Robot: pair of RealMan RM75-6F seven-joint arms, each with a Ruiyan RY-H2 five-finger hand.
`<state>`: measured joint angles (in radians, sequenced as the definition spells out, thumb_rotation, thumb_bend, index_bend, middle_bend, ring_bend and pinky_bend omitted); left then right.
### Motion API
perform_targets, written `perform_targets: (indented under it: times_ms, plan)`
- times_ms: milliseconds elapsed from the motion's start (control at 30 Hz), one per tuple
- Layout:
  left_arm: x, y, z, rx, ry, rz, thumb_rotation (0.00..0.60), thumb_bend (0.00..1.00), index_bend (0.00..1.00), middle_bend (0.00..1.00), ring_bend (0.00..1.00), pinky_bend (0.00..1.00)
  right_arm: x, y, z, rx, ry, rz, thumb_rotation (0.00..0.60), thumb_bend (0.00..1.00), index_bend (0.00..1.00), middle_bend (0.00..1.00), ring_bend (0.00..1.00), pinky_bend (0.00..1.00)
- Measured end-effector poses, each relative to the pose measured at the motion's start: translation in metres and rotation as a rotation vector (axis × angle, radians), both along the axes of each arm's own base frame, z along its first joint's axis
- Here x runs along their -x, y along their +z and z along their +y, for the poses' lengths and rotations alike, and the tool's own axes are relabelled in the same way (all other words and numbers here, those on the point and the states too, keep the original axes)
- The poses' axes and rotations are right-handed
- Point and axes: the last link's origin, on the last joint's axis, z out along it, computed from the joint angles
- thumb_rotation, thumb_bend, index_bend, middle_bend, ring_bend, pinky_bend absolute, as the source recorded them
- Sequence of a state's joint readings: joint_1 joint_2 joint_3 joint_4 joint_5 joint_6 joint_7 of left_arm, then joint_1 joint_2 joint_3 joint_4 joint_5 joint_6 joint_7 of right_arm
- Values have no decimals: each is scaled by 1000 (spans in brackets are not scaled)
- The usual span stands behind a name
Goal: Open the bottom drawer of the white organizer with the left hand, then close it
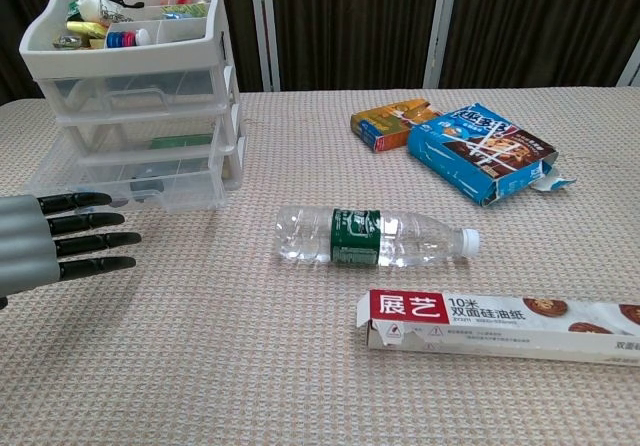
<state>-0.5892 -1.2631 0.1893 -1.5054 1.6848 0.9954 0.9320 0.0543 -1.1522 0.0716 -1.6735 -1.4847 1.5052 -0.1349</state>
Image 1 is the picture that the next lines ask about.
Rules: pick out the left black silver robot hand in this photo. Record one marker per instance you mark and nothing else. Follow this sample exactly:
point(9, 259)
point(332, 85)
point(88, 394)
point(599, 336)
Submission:
point(25, 241)

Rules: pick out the clear plastic drawer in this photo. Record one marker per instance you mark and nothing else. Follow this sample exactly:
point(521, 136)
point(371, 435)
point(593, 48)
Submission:
point(125, 133)
point(190, 186)
point(195, 88)

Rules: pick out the green circuit board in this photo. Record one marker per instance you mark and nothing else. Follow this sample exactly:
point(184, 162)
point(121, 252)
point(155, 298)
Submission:
point(180, 142)

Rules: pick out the green striped snack packet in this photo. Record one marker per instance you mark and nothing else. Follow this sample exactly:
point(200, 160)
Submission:
point(185, 12)

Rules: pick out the orange snack packet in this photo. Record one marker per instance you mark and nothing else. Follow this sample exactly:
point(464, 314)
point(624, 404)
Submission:
point(385, 126)

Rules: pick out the blue cookie packet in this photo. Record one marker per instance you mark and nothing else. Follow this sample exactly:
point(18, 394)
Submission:
point(475, 151)

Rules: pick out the long white baking paper box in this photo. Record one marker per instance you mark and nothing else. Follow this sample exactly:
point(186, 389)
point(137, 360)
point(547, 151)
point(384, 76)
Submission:
point(500, 336)

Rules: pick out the blue clips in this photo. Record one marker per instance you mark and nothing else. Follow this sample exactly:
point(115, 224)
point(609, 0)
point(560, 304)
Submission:
point(147, 185)

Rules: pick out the row of coloured discs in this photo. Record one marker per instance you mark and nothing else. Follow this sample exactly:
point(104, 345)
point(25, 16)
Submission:
point(122, 39)

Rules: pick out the green trinket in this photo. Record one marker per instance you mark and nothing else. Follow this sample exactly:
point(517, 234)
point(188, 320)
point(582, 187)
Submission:
point(74, 12)

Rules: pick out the beige woven tablecloth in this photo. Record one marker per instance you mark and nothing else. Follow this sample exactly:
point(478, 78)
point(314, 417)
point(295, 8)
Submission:
point(250, 366)

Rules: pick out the clear green-label water bottle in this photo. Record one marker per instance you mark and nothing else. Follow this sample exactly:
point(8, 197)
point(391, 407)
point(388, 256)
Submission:
point(400, 238)

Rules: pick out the white plastic drawer organizer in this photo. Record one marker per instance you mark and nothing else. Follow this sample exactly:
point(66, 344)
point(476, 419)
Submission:
point(125, 63)

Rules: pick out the grey metal partition post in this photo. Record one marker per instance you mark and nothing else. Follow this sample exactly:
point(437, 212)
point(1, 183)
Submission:
point(265, 26)
point(631, 68)
point(442, 26)

